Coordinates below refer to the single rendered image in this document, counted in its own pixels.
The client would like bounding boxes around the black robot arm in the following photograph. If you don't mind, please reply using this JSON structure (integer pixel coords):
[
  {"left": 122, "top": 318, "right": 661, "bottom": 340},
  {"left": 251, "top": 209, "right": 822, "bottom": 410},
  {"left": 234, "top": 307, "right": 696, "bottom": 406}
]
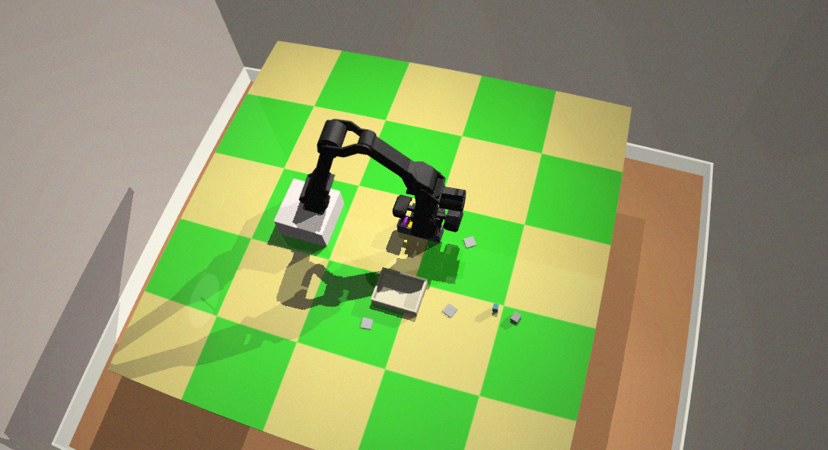
[{"left": 299, "top": 119, "right": 467, "bottom": 238}]

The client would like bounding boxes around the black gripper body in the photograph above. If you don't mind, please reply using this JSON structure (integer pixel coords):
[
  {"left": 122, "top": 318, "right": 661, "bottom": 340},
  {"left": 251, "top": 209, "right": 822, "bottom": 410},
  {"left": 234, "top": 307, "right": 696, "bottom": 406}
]
[{"left": 392, "top": 195, "right": 463, "bottom": 232}]

